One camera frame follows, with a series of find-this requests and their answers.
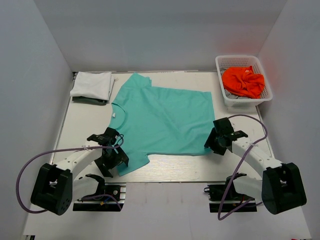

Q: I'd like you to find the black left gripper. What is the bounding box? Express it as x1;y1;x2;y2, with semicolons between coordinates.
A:
95;143;129;177

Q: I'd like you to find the teal t shirt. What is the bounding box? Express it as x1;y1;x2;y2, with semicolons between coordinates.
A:
109;73;215;176

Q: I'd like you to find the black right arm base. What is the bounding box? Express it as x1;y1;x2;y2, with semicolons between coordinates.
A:
203;176;257;213

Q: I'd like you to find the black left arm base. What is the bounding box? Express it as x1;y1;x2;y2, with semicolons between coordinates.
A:
72;174;126;212

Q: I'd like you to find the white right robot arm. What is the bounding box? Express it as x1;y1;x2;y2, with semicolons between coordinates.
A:
203;117;307;220

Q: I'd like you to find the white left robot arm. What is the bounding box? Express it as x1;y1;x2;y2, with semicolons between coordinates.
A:
30;127;129;216

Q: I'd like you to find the grey t shirt in basket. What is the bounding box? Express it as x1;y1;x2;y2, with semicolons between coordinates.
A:
224;89;249;100

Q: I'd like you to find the folded dark green t shirt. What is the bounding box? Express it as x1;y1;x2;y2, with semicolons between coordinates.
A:
72;96;108;106

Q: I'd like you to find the orange t shirt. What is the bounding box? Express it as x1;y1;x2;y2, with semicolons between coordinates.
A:
220;66;266;99

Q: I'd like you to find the folded white t shirt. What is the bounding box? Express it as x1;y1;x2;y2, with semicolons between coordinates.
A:
70;71;114;101

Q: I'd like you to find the white plastic basket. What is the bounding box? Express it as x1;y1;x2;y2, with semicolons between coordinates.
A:
215;55;273;107

